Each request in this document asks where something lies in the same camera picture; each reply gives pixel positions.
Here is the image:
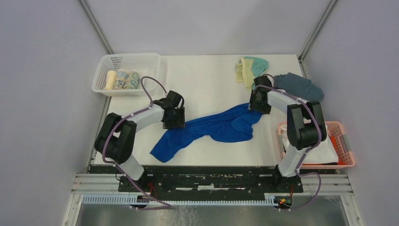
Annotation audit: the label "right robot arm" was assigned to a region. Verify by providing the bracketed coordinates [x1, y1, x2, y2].
[248, 74, 327, 192]

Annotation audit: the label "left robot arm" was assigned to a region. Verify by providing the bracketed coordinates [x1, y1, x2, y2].
[94, 90, 185, 192]

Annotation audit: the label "green yellow towel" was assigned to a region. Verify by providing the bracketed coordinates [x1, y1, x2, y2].
[235, 56, 269, 89]

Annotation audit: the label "grey blue towel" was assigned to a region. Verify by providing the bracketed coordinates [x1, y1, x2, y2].
[274, 73, 324, 102]

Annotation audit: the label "patterned rolled towel right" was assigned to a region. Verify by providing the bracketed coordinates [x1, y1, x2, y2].
[124, 71, 142, 89]

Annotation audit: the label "patterned rolled towel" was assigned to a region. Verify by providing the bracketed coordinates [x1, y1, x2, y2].
[124, 71, 142, 89]
[114, 70, 129, 89]

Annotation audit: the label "white plastic basket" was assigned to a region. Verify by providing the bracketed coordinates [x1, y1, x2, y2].
[92, 53, 161, 97]

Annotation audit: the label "patterned rolled towel left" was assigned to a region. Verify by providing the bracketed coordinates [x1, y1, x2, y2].
[114, 70, 129, 89]

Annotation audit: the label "cream rolled towel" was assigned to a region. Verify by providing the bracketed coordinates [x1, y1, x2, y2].
[103, 70, 117, 90]

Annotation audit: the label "white cloth in pink basket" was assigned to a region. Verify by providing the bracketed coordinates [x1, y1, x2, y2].
[278, 123, 339, 165]

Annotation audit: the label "pink plastic basket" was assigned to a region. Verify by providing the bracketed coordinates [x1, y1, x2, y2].
[277, 121, 356, 170]

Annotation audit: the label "orange item in basket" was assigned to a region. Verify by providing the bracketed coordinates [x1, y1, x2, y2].
[329, 136, 345, 165]

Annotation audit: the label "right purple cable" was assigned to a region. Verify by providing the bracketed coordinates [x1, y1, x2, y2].
[254, 73, 323, 212]

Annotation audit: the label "purple cable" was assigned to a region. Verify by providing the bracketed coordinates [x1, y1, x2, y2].
[254, 73, 323, 212]
[101, 76, 173, 211]

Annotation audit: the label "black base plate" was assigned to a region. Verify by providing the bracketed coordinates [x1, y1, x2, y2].
[88, 164, 337, 202]

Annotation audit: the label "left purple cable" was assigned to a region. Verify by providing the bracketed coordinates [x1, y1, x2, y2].
[101, 76, 173, 211]

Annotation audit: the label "aluminium frame rails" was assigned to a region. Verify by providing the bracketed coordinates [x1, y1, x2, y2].
[62, 174, 365, 226]

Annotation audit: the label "white cable duct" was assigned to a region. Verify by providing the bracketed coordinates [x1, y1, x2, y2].
[82, 194, 280, 207]

